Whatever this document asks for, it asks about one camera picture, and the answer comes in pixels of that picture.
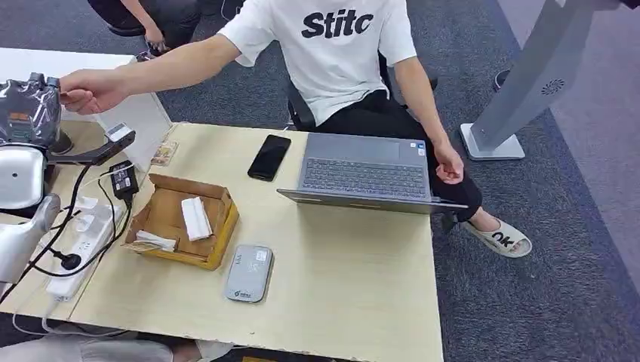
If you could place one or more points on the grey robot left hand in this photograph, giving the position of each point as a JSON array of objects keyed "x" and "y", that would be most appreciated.
[{"x": 30, "y": 110}]

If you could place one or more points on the person's left hand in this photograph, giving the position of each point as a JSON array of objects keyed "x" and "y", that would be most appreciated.
[{"x": 449, "y": 165}]

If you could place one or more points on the person's right hand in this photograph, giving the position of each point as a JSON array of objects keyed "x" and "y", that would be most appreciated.
[{"x": 95, "y": 90}]

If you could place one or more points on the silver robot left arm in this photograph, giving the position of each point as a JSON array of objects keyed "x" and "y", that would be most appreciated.
[{"x": 20, "y": 180}]

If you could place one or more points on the white cabinet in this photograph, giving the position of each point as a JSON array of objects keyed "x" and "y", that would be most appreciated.
[{"x": 145, "y": 120}]

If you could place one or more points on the grey laptop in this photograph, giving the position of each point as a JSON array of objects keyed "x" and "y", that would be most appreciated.
[{"x": 365, "y": 170}]

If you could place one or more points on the white printed sandal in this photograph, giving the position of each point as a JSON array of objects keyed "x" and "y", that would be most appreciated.
[{"x": 500, "y": 240}]

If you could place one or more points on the yellow printed card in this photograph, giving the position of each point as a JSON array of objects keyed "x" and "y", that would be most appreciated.
[{"x": 164, "y": 153}]

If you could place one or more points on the black power adapter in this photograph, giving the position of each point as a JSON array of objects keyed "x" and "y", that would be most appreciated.
[{"x": 123, "y": 180}]

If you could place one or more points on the black shoe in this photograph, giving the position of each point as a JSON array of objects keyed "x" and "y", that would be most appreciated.
[{"x": 502, "y": 80}]

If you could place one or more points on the person in dark clothes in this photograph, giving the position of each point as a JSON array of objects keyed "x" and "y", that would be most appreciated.
[{"x": 175, "y": 17}]

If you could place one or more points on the white charger plug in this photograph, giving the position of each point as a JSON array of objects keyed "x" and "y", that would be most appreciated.
[{"x": 86, "y": 203}]

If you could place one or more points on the grey floor stand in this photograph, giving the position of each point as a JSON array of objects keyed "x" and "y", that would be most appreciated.
[{"x": 535, "y": 80}]

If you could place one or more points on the white power strip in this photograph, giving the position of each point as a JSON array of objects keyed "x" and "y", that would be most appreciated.
[{"x": 82, "y": 250}]

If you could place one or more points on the person in white shirt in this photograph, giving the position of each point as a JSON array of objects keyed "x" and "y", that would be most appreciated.
[{"x": 335, "y": 65}]

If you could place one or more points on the black power plug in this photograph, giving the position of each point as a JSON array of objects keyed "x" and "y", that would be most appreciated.
[{"x": 70, "y": 261}]

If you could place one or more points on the black smartphone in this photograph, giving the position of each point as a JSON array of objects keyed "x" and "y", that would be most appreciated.
[{"x": 269, "y": 157}]

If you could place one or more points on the wooden card box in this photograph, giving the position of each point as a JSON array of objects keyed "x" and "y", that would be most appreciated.
[{"x": 222, "y": 235}]

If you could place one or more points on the grey pocket router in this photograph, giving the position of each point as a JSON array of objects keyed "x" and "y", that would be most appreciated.
[{"x": 248, "y": 274}]

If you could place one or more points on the person's pale trouser leg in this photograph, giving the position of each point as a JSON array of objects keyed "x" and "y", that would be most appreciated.
[{"x": 85, "y": 350}]

